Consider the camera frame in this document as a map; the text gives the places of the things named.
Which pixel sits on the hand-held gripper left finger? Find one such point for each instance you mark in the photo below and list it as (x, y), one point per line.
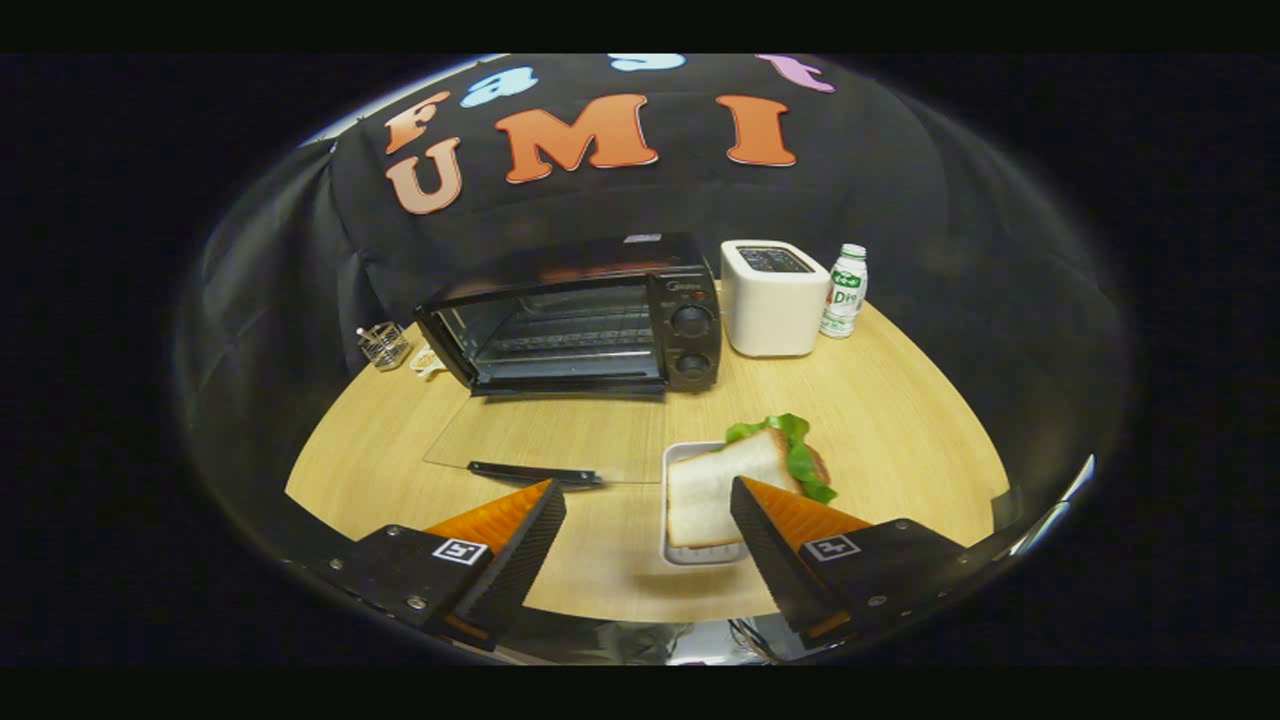
(515, 570)

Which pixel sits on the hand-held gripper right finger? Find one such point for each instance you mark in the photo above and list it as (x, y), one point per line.
(775, 560)

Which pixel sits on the sandwich with lettuce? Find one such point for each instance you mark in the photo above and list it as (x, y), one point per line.
(720, 480)

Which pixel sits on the black toaster oven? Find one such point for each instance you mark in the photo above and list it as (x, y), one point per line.
(690, 300)

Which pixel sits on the white pop-up toaster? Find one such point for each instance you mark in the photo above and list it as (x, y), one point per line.
(775, 320)

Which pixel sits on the white plastic tray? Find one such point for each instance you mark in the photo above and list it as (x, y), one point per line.
(700, 556)

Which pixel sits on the small clear glass holder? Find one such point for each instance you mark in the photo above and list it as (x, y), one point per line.
(385, 347)

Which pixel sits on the white bottle with green label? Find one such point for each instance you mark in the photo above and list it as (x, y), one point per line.
(845, 300)

